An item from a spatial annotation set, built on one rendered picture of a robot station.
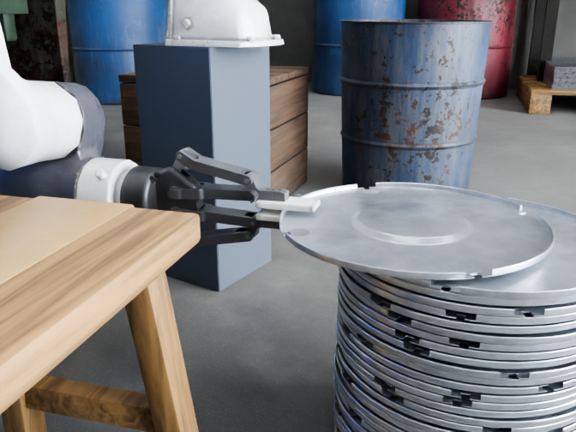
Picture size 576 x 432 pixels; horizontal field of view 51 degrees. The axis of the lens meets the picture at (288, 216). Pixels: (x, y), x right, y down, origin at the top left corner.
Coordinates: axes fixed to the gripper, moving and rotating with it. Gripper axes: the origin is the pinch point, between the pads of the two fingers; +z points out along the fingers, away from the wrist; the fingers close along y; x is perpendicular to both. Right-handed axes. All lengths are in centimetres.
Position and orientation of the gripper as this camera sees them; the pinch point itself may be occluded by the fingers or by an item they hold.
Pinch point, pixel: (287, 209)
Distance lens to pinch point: 70.1
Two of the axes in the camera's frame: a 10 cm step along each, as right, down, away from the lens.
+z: 9.6, 0.9, -2.8
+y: 0.0, -9.4, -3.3
